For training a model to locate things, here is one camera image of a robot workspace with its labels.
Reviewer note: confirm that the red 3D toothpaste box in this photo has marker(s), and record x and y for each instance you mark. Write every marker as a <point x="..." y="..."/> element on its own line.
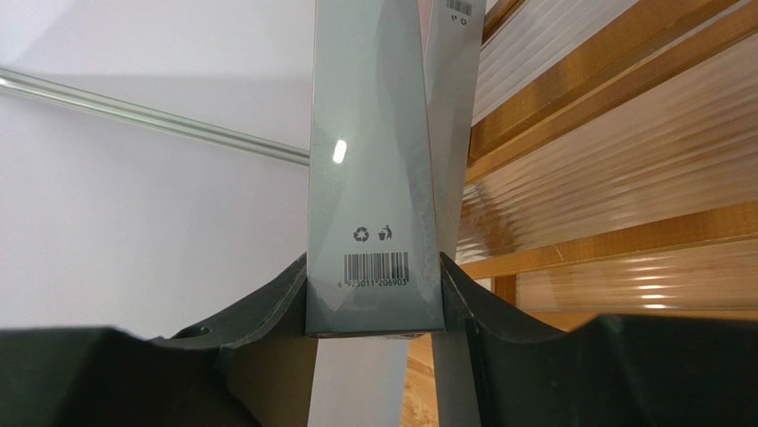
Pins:
<point x="451" y="61"/>

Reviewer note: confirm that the wooden two-tier shelf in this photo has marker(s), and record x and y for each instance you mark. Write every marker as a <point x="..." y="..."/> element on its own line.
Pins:
<point x="612" y="167"/>

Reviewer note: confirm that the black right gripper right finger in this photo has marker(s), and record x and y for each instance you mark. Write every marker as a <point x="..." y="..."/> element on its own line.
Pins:
<point x="496" y="365"/>

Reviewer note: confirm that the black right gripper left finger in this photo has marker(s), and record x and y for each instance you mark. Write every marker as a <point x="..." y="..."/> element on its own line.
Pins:
<point x="250" y="364"/>

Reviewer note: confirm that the aluminium frame post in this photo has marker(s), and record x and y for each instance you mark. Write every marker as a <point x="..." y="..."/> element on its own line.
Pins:
<point x="93" y="103"/>

